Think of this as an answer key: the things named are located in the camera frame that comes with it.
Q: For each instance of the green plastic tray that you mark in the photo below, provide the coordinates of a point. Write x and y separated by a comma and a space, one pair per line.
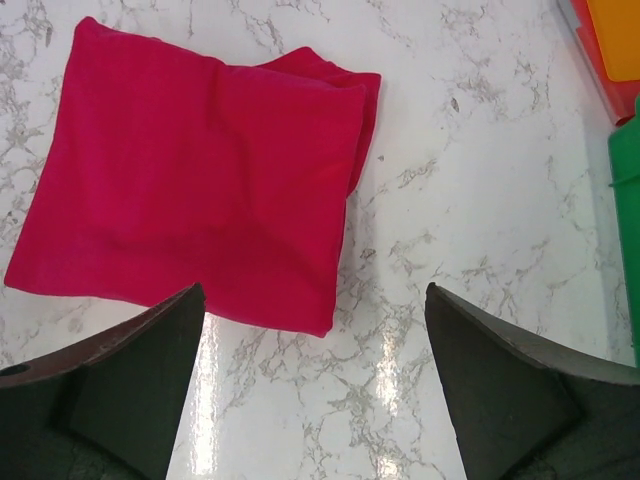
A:
623, 148

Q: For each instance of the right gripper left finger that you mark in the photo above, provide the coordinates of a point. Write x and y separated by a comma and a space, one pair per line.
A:
108, 406

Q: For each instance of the red plastic folder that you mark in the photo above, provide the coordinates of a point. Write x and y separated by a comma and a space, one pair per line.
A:
619, 97

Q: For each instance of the magenta t shirt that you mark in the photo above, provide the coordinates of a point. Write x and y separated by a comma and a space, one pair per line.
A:
169, 168

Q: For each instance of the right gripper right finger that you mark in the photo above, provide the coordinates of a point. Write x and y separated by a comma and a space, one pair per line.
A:
525, 407

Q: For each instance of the orange plastic folder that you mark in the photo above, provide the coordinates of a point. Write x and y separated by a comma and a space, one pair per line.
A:
616, 23

